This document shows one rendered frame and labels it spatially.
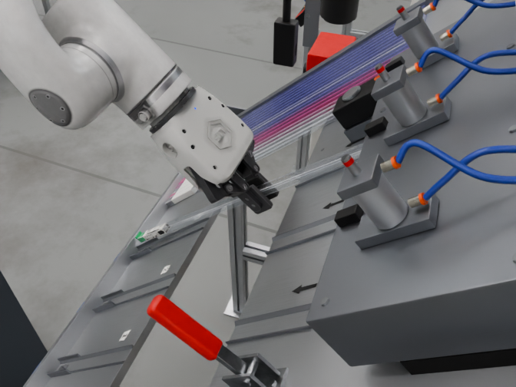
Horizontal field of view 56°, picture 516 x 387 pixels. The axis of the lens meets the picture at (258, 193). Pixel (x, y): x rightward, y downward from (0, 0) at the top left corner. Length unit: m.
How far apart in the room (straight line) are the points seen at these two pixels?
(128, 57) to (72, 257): 1.39
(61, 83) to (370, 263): 0.34
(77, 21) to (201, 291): 1.25
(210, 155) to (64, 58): 0.18
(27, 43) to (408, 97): 0.34
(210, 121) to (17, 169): 1.81
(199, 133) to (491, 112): 0.33
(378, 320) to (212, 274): 1.47
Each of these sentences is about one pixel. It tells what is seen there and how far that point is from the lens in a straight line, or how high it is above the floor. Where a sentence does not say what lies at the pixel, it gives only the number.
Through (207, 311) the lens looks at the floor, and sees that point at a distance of 1.65.
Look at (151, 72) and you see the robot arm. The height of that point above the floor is 1.10.
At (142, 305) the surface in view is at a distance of 0.68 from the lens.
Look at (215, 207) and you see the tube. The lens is 0.69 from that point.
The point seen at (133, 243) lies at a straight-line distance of 0.87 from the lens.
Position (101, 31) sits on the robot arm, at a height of 1.14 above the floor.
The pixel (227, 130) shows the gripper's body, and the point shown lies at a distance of 0.61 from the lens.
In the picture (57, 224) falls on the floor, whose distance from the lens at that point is 2.03.
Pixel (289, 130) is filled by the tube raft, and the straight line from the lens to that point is 0.74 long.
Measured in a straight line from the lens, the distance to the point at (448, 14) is 0.77.
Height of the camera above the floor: 1.37
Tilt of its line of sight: 43 degrees down
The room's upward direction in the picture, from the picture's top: straight up
